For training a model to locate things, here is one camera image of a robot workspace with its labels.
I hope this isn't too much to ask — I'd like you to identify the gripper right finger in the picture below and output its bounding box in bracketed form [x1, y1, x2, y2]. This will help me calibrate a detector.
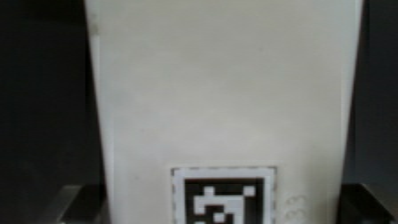
[340, 184, 398, 224]

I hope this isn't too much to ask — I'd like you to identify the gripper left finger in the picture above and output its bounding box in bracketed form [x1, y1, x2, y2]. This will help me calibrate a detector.
[51, 185, 111, 224]

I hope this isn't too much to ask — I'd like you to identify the white cabinet top block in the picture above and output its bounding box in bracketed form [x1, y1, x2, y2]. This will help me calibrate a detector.
[84, 0, 365, 224]

